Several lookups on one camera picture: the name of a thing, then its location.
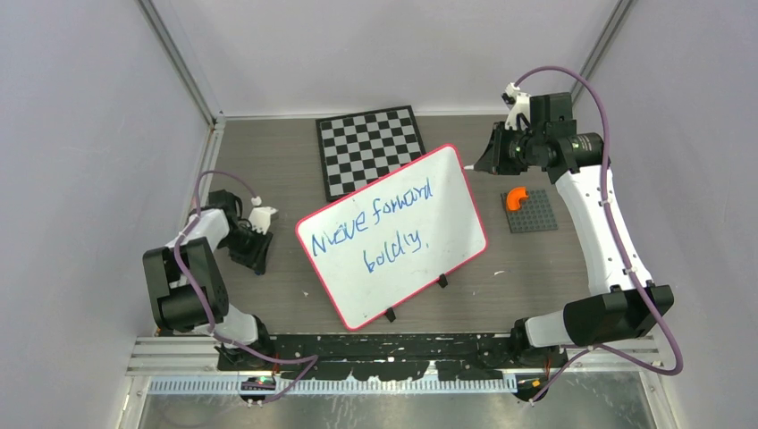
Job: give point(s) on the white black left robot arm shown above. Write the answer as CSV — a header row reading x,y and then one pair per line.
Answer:
x,y
185,286

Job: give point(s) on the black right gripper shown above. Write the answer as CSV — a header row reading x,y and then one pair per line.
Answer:
x,y
494,160

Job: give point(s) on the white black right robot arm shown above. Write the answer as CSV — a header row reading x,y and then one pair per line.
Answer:
x,y
623,296

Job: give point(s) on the pink framed whiteboard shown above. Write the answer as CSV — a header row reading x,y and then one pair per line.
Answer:
x,y
384,243

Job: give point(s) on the slotted aluminium rail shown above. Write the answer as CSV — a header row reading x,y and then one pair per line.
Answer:
x,y
268,385

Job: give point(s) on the black mounting base plate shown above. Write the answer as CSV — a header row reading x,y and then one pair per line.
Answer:
x,y
390,357

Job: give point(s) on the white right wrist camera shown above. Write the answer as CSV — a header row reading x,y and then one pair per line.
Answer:
x,y
518,103

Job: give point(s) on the orange curved track piece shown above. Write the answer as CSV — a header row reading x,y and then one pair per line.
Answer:
x,y
515,198

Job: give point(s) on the black white chessboard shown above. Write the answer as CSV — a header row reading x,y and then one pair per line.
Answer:
x,y
360,148

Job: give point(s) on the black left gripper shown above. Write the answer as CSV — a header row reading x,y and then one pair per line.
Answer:
x,y
256,259

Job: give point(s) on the grey studded building baseplate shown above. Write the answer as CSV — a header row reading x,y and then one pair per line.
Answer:
x,y
535,215

